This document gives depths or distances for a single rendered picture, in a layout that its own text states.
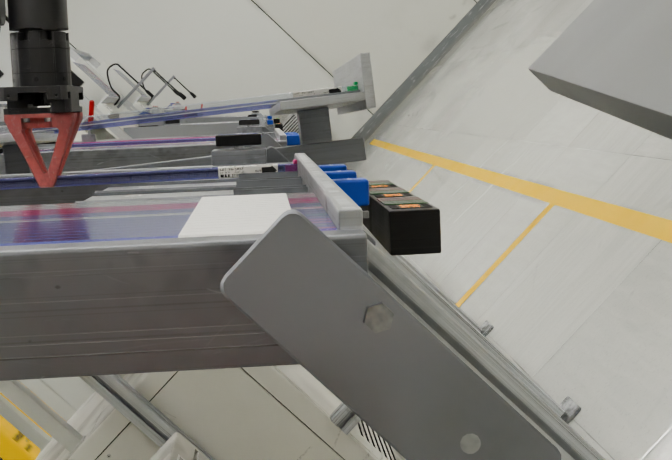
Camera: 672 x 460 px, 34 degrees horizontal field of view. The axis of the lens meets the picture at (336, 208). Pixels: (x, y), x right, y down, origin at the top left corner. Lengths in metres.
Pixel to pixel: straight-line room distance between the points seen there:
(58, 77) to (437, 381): 0.70
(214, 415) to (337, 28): 6.78
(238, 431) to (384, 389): 1.57
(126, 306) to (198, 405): 1.52
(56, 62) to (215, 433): 1.09
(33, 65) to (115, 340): 0.61
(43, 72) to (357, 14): 7.61
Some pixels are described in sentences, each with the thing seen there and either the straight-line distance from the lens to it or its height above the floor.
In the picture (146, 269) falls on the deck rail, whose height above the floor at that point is 0.79.
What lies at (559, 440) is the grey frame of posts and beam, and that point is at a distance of 1.33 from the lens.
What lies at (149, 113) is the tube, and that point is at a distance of 1.33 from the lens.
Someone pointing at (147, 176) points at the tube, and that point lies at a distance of 1.11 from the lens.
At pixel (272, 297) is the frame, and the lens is 0.48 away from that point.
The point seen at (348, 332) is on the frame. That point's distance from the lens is 0.48.
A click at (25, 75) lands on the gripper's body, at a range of 1.11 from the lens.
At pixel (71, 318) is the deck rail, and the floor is 0.80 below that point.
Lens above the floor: 0.80
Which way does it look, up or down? 7 degrees down
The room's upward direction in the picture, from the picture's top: 47 degrees counter-clockwise
